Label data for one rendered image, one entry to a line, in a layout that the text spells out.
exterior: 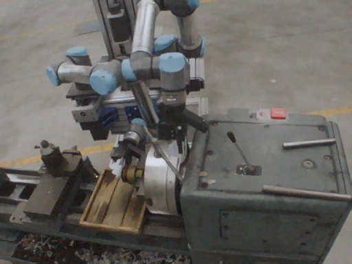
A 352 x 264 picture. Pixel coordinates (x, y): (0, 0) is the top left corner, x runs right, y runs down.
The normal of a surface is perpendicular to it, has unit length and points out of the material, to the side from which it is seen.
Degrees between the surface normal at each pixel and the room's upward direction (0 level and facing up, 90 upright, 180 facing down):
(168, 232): 0
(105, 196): 0
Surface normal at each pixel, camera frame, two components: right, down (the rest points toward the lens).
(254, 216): -0.18, 0.72
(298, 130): -0.11, -0.70
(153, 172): -0.19, -0.17
